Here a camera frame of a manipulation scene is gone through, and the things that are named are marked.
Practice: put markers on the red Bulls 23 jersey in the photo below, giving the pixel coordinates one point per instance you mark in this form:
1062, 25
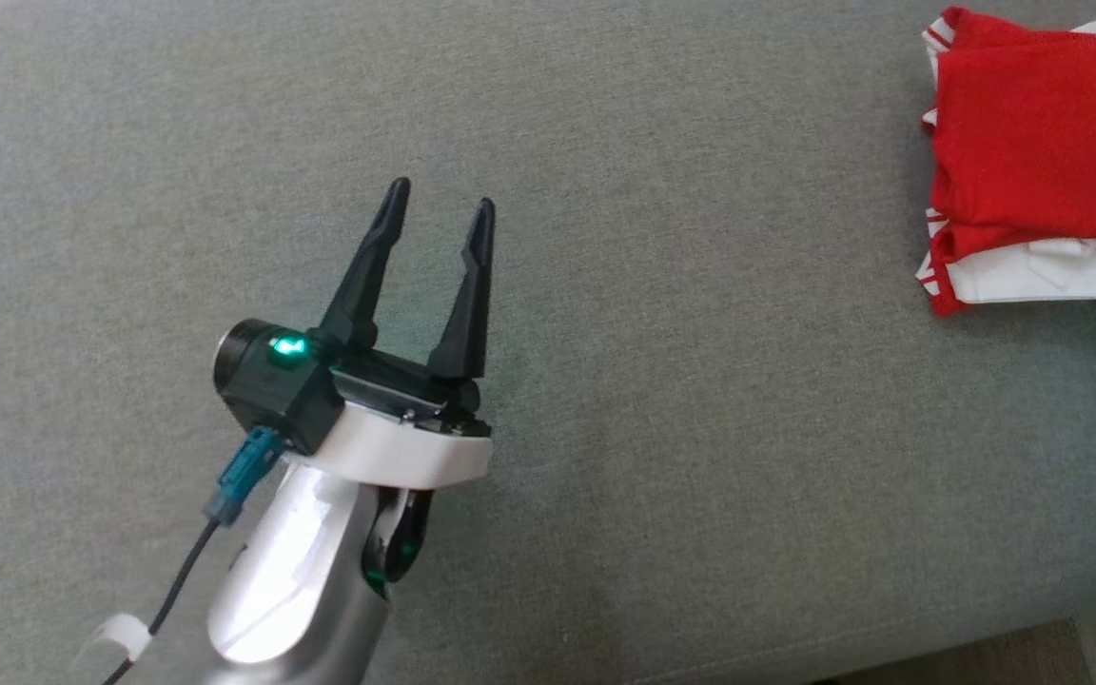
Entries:
1043, 152

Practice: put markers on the large grey sofa seat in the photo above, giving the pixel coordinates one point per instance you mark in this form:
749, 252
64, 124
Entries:
653, 381

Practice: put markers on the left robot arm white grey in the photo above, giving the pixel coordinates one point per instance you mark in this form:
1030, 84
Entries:
301, 590

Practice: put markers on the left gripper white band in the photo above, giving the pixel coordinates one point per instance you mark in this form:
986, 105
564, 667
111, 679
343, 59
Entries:
405, 452

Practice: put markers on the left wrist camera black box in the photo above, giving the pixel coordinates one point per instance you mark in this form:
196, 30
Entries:
277, 390

